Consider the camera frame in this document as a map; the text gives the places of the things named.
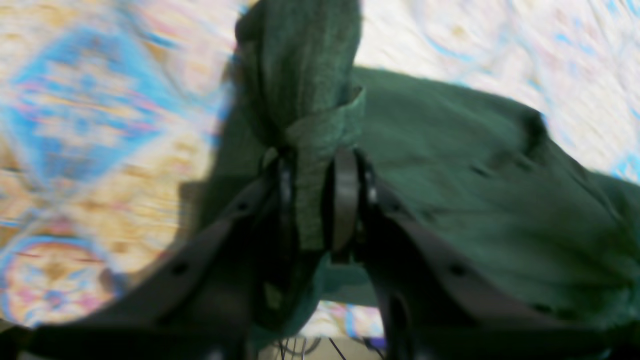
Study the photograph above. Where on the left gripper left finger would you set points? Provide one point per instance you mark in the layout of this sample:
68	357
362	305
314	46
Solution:
200	304

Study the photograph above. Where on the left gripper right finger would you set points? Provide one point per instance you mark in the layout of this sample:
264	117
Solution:
434	303

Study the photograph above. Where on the dark green long-sleeve shirt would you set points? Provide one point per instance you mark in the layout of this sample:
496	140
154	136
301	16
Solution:
478	170

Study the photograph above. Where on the colourful patterned tablecloth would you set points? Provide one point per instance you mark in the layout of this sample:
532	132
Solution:
109	108

